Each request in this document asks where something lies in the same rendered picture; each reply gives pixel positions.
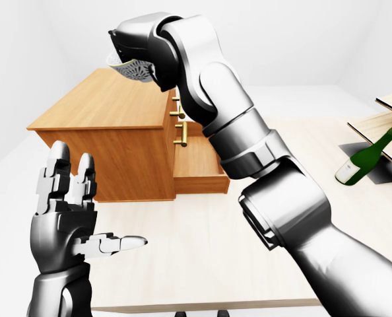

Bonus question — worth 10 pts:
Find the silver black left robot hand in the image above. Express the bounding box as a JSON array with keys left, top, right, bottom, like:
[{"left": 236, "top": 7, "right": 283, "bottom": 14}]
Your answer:
[{"left": 30, "top": 140, "right": 148, "bottom": 275}]

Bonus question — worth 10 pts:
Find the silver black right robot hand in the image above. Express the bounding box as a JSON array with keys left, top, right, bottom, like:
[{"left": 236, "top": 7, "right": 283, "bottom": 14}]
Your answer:
[{"left": 108, "top": 13, "right": 178, "bottom": 93}]

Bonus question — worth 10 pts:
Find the wooden cabinet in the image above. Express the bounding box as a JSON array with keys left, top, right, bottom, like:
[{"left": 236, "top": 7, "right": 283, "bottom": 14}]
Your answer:
[{"left": 26, "top": 67, "right": 232, "bottom": 203}]

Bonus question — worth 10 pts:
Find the open wooden drawer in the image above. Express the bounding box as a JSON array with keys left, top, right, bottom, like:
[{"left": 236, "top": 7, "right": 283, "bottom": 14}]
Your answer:
[{"left": 173, "top": 121, "right": 232, "bottom": 196}]

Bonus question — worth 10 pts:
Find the green wine bottle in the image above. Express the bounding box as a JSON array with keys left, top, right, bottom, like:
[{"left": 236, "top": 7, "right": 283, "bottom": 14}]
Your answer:
[{"left": 335, "top": 122, "right": 392, "bottom": 186}]

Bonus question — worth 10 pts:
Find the wooden wine rack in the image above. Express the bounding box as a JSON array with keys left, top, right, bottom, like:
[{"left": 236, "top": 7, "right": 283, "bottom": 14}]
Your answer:
[{"left": 338, "top": 88, "right": 392, "bottom": 186}]

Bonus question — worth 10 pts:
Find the brass drawer handle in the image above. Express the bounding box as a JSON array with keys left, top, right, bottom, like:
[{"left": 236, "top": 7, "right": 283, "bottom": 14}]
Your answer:
[
  {"left": 172, "top": 122, "right": 189, "bottom": 148},
  {"left": 169, "top": 95, "right": 186, "bottom": 120}
]

